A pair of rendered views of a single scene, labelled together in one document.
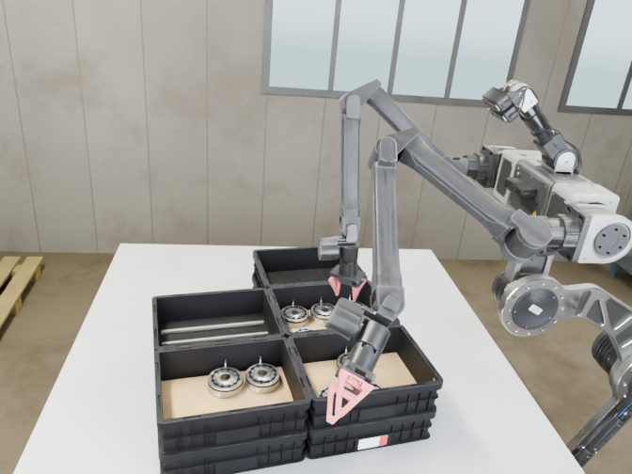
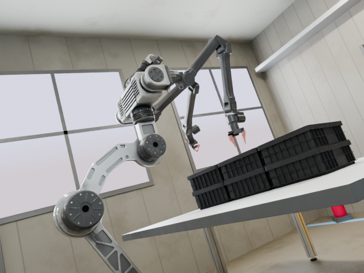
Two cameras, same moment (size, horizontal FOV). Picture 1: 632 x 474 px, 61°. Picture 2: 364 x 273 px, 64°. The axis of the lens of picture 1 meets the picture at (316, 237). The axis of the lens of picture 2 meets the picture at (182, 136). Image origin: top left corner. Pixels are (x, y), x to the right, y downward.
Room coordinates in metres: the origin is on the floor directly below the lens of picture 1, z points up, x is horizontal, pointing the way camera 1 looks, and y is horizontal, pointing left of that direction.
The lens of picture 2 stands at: (3.06, -1.15, 0.76)
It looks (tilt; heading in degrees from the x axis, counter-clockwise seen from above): 13 degrees up; 156
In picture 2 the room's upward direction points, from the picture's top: 18 degrees counter-clockwise
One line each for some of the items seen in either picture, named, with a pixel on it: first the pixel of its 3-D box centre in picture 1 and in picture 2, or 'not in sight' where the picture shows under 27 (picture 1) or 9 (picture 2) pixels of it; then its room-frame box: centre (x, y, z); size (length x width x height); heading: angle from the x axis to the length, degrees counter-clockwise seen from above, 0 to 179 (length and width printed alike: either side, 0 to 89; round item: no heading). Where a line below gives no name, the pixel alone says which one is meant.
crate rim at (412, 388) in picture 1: (362, 361); (221, 168); (1.31, -0.17, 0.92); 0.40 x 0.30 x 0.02; 109
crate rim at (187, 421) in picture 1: (229, 377); not in sight; (1.18, 0.20, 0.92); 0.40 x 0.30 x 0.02; 109
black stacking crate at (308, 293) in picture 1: (330, 319); (259, 162); (1.59, -0.08, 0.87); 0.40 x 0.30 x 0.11; 109
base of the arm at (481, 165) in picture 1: (476, 165); (170, 77); (1.66, -0.49, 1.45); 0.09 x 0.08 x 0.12; 9
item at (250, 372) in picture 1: (262, 374); not in sight; (1.28, 0.12, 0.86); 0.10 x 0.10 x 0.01
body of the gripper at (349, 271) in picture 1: (348, 267); (234, 128); (1.52, -0.11, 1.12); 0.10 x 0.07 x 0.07; 64
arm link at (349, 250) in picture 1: (347, 250); (232, 119); (1.52, -0.10, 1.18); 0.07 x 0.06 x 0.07; 100
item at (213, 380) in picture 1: (225, 378); not in sight; (1.25, 0.23, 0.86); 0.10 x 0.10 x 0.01
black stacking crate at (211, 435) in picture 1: (229, 392); not in sight; (1.18, 0.20, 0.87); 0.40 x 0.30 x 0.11; 109
